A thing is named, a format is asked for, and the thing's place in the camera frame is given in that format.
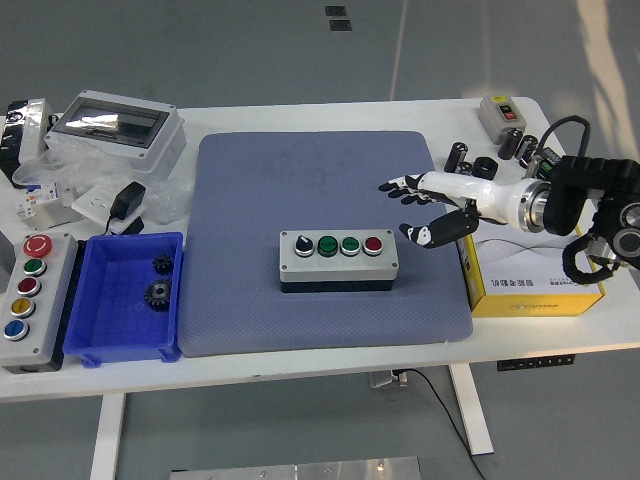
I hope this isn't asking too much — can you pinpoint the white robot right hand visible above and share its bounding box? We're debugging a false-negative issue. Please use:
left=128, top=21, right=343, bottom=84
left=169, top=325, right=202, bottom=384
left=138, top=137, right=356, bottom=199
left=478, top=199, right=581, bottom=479
left=378, top=171, right=527, bottom=250

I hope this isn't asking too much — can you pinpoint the grey four-button control box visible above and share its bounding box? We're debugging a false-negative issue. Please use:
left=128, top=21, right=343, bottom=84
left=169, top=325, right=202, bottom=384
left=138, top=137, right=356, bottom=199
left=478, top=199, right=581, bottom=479
left=278, top=228, right=400, bottom=295

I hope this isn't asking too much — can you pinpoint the grey five-button control station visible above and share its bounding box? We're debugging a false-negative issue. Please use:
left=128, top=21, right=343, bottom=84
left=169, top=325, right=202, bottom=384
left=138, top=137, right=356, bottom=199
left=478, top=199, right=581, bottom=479
left=0, top=232, right=81, bottom=375

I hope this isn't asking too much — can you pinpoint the black hex nut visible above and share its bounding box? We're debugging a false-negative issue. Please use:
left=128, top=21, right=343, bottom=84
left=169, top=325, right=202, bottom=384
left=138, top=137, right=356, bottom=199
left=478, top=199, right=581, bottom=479
left=472, top=156, right=500, bottom=180

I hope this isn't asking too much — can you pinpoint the black module with green terminal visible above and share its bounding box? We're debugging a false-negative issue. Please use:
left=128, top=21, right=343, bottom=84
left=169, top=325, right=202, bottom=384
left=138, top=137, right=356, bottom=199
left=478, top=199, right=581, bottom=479
left=523, top=145, right=566, bottom=179

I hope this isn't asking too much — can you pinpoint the yellow and white cardboard box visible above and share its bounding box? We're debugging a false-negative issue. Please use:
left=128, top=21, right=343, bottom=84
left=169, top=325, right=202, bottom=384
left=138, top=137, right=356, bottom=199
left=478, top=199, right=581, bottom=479
left=457, top=223, right=606, bottom=319

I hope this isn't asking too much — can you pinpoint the black power strip under table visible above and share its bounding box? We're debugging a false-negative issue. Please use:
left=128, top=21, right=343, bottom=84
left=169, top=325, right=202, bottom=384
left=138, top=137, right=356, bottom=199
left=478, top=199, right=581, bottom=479
left=496, top=353, right=576, bottom=372

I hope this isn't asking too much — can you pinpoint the grey control unit under table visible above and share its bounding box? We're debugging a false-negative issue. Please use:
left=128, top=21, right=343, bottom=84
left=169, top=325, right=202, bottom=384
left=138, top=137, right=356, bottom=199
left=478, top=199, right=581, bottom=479
left=368, top=369, right=409, bottom=389

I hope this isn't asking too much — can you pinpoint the white table leg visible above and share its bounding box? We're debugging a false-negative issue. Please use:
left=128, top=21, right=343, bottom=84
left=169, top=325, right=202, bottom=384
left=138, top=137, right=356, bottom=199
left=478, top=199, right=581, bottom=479
left=89, top=393, right=126, bottom=480
left=448, top=363, right=495, bottom=456

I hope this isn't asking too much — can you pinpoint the grey-blue table mat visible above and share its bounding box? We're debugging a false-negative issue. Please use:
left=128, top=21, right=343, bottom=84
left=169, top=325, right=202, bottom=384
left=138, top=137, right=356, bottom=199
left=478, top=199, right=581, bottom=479
left=178, top=130, right=474, bottom=358

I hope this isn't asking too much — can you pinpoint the silver metal plate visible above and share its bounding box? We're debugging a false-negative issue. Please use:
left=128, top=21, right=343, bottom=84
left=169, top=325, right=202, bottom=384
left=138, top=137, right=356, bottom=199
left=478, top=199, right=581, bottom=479
left=168, top=455, right=422, bottom=480

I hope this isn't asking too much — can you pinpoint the large black bevel gear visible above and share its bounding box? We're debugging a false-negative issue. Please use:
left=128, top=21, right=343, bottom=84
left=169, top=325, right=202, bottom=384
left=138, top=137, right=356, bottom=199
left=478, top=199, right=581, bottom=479
left=143, top=278, right=174, bottom=312

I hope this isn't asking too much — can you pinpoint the black power adapter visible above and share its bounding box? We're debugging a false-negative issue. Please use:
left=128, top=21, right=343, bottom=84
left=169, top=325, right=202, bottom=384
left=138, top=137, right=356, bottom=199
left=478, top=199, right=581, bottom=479
left=103, top=181, right=148, bottom=236

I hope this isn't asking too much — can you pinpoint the blue plastic bin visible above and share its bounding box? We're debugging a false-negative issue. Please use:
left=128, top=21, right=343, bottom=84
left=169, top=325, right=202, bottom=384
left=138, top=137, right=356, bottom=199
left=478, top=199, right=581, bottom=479
left=63, top=231, right=185, bottom=369

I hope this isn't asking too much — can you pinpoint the white socket plate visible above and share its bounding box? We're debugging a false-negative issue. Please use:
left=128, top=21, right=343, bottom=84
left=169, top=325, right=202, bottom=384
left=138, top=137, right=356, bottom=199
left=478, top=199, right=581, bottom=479
left=71, top=184, right=146, bottom=237

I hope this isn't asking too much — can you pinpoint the clear plastic bag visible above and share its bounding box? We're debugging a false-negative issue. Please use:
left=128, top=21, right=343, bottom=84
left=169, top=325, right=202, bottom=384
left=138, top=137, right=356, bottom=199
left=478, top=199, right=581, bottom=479
left=12, top=134, right=194, bottom=226

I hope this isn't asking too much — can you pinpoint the white circuit breaker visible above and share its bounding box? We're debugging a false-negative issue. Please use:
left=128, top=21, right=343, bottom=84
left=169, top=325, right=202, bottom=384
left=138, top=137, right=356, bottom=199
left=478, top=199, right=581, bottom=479
left=14, top=180, right=71, bottom=221

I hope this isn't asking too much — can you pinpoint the white device in plastic wrap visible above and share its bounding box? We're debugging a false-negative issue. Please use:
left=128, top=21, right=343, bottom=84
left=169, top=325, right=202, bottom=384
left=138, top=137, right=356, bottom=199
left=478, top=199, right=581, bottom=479
left=0, top=98, right=61, bottom=189

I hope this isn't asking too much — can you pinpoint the grey two-button switch box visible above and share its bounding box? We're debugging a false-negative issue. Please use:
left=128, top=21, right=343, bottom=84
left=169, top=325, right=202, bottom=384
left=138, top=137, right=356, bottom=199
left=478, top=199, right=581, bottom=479
left=477, top=94, right=526, bottom=145

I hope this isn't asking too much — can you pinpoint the black cable under table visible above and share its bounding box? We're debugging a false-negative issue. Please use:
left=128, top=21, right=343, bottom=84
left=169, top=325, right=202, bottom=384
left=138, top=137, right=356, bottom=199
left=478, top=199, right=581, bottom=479
left=399, top=368, right=486, bottom=480

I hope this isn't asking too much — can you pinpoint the grey enclosure with clear lid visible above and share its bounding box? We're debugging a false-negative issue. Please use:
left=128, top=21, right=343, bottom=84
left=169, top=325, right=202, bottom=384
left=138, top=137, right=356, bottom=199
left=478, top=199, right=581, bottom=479
left=43, top=89, right=187, bottom=175

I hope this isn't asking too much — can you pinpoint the silver metal bracket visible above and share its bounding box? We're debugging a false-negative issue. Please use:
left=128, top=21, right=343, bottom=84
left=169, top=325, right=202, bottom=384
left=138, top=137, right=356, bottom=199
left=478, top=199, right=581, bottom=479
left=32, top=202, right=84, bottom=232

